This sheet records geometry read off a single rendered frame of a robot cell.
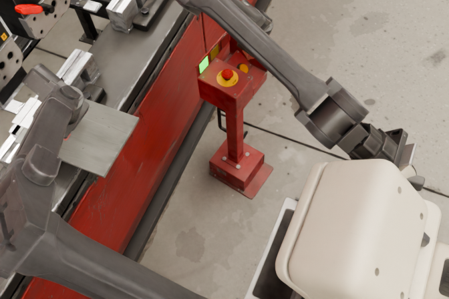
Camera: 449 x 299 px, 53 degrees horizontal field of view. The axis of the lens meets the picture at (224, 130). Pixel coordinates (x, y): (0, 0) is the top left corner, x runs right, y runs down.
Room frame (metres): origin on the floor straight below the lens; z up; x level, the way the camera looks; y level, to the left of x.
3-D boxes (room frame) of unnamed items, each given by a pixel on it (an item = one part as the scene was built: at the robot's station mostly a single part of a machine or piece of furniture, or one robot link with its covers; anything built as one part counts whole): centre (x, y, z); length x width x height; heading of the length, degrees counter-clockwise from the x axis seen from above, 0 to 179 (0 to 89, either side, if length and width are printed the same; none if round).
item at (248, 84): (0.95, -0.04, 0.75); 0.20 x 0.16 x 0.18; 142
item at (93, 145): (0.61, 0.38, 1.00); 0.26 x 0.18 x 0.01; 63
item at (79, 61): (0.72, 0.48, 0.92); 0.39 x 0.06 x 0.10; 153
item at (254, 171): (0.93, -0.07, 0.06); 0.25 x 0.20 x 0.12; 52
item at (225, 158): (0.95, -0.04, 0.13); 0.10 x 0.10 x 0.01; 52
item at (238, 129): (0.95, -0.04, 0.39); 0.05 x 0.05 x 0.54; 52
